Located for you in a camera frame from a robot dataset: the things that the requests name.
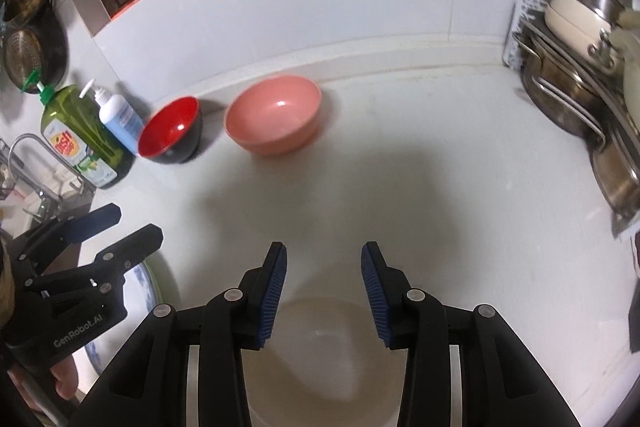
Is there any red bowl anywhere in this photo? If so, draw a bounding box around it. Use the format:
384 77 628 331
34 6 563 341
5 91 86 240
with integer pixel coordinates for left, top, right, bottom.
138 96 203 164

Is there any cream cooking pot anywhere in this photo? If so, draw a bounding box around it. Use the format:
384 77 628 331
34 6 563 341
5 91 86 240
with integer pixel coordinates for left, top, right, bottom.
544 0 617 61

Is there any white pump bottle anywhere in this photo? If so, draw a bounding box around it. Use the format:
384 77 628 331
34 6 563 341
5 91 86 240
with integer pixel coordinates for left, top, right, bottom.
80 78 146 156

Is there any perforated copper pan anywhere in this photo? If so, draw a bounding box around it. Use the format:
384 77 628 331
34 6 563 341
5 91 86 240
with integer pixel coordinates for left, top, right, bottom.
4 29 42 88

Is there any blue patterned white plate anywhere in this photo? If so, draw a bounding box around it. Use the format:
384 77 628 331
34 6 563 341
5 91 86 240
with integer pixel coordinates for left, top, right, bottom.
84 259 157 377

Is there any pink bowl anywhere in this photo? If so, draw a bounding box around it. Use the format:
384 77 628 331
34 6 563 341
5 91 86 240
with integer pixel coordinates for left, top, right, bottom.
224 75 322 156

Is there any black frying pan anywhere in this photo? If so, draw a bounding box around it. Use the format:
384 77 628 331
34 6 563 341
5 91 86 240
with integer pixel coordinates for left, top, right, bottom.
4 13 69 96

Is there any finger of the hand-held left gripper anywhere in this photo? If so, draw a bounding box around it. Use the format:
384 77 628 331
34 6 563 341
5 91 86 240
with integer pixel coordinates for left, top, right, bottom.
12 203 122 264
25 223 164 297

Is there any small steel pot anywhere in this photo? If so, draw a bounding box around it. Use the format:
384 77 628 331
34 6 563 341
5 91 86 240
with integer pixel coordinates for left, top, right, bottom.
590 127 640 219

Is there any large steel pot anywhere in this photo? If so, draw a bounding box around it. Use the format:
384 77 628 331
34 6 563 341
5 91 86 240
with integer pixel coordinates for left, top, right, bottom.
520 32 609 138

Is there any tall steel faucet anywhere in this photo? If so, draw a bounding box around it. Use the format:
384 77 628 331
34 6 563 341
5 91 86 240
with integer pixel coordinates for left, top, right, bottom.
6 133 94 219

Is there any green dish soap bottle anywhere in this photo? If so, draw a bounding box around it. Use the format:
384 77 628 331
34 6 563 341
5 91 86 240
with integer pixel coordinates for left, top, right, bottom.
21 69 135 190

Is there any white bowl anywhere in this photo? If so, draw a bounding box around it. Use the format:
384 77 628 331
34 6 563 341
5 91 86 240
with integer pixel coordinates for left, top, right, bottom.
240 296 417 427

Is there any cream ceramic kettle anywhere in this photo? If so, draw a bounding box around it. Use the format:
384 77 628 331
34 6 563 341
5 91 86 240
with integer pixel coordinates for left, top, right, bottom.
597 0 640 134

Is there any white pot shelf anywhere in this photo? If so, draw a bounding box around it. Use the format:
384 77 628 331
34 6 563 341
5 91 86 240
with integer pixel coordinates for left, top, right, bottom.
502 0 640 240

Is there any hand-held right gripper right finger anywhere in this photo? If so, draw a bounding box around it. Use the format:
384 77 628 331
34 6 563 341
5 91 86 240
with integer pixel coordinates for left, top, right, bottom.
361 241 583 427

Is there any person's left hand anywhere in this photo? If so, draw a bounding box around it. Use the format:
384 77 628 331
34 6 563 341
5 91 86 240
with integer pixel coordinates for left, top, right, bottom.
49 355 82 401

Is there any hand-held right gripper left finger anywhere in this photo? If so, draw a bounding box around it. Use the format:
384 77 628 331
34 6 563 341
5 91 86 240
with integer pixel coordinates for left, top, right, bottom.
70 241 289 427

